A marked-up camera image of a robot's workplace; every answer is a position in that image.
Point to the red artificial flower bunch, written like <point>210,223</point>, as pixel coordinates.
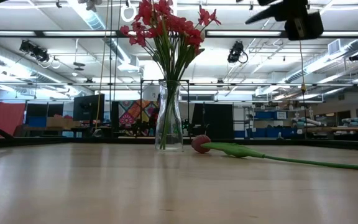
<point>194,35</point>
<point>141,34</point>

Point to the dark red artificial tulip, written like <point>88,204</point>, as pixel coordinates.
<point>200,143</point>

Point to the clear glass vase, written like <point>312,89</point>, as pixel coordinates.
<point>168,124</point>

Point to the blue storage bins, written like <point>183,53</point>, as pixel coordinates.
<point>264,115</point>

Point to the long wooden workbench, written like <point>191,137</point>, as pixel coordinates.
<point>337,128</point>

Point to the black panel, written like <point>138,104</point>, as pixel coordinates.
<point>216,121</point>

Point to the colourful patterned panel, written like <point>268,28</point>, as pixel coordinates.
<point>132,113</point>

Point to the black monitor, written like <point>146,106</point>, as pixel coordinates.
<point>89,107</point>

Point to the cardboard boxes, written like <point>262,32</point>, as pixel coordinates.
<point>57,122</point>

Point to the red cloth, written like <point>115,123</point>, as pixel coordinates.
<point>5,118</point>

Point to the black ceiling camera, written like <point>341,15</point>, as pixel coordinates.
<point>34,49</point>
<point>235,51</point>

